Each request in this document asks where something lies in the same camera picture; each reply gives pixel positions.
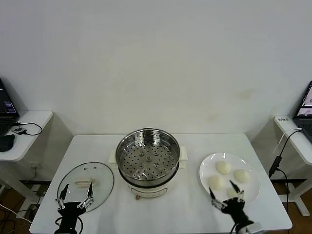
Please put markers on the white wall socket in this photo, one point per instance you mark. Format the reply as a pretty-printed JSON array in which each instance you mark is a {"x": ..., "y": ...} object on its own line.
[{"x": 34, "y": 167}]

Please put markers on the round white plate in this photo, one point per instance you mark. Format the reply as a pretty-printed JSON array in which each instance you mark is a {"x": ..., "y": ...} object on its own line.
[{"x": 251, "y": 190}]

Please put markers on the black laptop with dark screen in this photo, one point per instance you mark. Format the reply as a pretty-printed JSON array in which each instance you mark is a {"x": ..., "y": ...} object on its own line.
[{"x": 6, "y": 107}]

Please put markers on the small black hub device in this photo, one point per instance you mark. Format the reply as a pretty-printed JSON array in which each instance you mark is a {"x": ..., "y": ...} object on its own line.
[{"x": 19, "y": 130}]

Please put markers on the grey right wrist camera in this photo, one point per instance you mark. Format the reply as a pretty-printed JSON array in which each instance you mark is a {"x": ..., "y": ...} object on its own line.
[{"x": 254, "y": 226}]

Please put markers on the perforated steel steamer pot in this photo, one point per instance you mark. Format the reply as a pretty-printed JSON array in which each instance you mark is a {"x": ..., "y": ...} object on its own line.
[{"x": 146, "y": 161}]

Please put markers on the black laptop with light screen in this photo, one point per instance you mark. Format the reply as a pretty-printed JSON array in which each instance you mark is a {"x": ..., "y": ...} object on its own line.
[{"x": 306, "y": 117}]

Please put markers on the black cat-shaped mouse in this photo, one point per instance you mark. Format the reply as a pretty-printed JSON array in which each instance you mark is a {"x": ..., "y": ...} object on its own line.
[{"x": 6, "y": 142}]

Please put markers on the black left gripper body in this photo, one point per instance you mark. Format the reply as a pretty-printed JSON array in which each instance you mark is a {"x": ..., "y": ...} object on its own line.
[{"x": 69, "y": 212}]

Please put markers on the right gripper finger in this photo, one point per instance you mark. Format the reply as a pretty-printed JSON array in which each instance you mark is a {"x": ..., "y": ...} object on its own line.
[
  {"x": 215, "y": 202},
  {"x": 240, "y": 196}
]

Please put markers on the white steamed baozi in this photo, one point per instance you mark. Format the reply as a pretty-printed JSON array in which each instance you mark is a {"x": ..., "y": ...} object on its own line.
[
  {"x": 231, "y": 193},
  {"x": 223, "y": 167},
  {"x": 241, "y": 176},
  {"x": 217, "y": 182}
]

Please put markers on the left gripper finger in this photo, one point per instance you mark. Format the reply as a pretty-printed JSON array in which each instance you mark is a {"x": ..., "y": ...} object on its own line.
[
  {"x": 61, "y": 198},
  {"x": 89, "y": 196}
]

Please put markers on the white power strip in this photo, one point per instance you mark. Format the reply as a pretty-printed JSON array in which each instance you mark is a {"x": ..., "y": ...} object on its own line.
[{"x": 36, "y": 188}]

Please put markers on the cream electric cooker base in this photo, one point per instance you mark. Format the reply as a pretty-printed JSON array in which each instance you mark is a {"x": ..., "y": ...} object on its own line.
[{"x": 148, "y": 191}]

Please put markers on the white printed label sticker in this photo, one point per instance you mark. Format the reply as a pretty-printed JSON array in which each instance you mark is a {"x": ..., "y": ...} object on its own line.
[{"x": 282, "y": 119}]

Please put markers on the white side table with label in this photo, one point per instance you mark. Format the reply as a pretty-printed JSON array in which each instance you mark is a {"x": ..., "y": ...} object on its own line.
[{"x": 299, "y": 146}]

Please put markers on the white side table rounded corner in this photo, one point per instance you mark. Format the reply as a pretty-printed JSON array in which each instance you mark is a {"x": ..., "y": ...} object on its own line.
[{"x": 34, "y": 119}]

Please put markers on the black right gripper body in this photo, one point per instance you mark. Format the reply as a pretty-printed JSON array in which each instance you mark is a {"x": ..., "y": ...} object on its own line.
[{"x": 234, "y": 207}]

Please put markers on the round glass lid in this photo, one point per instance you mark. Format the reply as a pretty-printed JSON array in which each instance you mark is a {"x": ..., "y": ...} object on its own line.
[{"x": 97, "y": 175}]

